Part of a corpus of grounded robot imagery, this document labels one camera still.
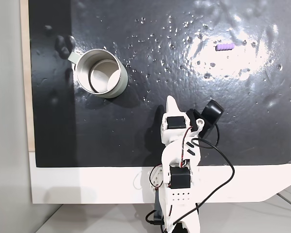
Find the black camera cable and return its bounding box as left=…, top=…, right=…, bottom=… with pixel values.
left=172, top=123, right=235, bottom=225

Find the black camera box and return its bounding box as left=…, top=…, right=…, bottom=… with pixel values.
left=186, top=99, right=225, bottom=140

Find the pale green steel mug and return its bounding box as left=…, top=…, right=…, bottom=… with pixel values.
left=67, top=48, right=129, bottom=99

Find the black base cable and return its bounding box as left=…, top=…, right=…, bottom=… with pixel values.
left=145, top=210, right=164, bottom=225

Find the black table mat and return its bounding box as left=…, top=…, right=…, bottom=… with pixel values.
left=28, top=0, right=291, bottom=168

